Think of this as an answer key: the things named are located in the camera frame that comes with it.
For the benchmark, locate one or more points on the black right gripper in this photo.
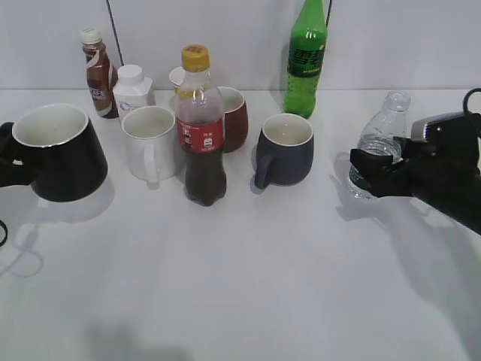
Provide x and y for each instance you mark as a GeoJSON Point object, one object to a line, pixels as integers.
{"type": "Point", "coordinates": [445, 176]}

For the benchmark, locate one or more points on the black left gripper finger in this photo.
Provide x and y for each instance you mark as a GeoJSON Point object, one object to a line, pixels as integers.
{"type": "Point", "coordinates": [19, 164]}

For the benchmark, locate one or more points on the clear cestbon water bottle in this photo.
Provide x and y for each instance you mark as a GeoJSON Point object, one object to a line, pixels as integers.
{"type": "Point", "coordinates": [378, 137]}

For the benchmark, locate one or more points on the black ceramic mug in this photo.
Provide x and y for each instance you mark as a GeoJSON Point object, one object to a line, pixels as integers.
{"type": "Point", "coordinates": [72, 162]}

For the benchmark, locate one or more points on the dark blue ceramic mug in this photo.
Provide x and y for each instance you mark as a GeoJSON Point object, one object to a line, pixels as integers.
{"type": "Point", "coordinates": [284, 152]}

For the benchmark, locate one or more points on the brown nescafe coffee bottle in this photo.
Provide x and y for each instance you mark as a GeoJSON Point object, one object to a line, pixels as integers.
{"type": "Point", "coordinates": [101, 75]}

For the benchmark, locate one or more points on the white ceramic mug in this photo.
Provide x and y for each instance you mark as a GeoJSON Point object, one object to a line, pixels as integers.
{"type": "Point", "coordinates": [150, 135]}

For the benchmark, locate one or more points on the white square milk bottle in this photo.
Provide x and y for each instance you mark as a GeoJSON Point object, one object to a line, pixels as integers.
{"type": "Point", "coordinates": [132, 90]}

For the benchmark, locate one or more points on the green sprite bottle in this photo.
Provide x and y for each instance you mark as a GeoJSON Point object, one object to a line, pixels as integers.
{"type": "Point", "coordinates": [307, 43]}

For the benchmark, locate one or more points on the red ceramic mug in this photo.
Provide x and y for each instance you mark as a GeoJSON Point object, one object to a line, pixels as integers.
{"type": "Point", "coordinates": [236, 118]}

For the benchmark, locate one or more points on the yellow bottle white cap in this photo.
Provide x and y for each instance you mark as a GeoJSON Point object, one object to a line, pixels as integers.
{"type": "Point", "coordinates": [176, 78]}

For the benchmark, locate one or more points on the cola bottle yellow cap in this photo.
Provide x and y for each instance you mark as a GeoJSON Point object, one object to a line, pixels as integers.
{"type": "Point", "coordinates": [200, 120]}

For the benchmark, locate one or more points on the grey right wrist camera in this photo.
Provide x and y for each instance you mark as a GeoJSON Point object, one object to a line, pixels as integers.
{"type": "Point", "coordinates": [442, 128]}

